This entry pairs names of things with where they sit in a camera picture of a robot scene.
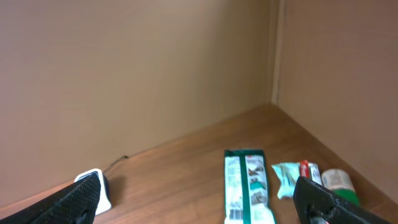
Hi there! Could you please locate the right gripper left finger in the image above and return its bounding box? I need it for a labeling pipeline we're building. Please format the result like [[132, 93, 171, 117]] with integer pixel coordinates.
[[1, 174, 101, 224]]

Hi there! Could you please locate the white teal tissue packet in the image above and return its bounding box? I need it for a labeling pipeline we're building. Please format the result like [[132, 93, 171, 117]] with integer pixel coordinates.
[[271, 162, 300, 199]]

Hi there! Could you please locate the green white gum pack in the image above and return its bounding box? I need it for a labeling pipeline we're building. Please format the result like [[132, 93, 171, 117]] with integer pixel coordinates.
[[308, 163, 323, 185]]

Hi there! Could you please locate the white barcode scanner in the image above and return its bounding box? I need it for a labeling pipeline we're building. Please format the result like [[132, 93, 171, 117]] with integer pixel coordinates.
[[74, 169, 112, 216]]

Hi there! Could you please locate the red Nescafe stick sachet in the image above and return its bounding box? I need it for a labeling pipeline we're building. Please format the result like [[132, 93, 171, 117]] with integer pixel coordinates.
[[300, 160, 310, 179]]

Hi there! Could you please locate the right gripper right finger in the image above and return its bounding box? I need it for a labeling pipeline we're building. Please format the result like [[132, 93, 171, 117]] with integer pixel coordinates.
[[293, 177, 390, 224]]

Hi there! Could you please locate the green 3M gloves packet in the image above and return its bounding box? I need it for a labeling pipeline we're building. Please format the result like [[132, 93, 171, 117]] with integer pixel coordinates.
[[224, 149, 276, 224]]

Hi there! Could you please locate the black scanner cable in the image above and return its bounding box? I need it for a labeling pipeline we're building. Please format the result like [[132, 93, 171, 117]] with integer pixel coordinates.
[[104, 155, 130, 172]]

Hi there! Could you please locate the green lidded jar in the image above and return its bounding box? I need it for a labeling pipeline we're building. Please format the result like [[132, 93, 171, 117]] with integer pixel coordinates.
[[321, 169, 360, 205]]

